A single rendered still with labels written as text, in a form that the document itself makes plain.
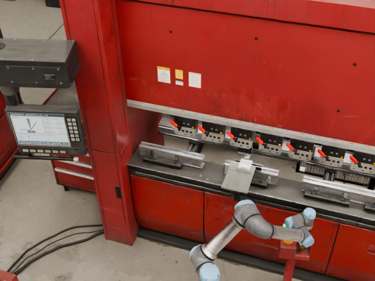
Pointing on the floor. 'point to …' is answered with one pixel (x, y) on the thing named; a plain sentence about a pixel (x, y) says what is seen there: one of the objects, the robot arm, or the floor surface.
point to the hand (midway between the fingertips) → (302, 245)
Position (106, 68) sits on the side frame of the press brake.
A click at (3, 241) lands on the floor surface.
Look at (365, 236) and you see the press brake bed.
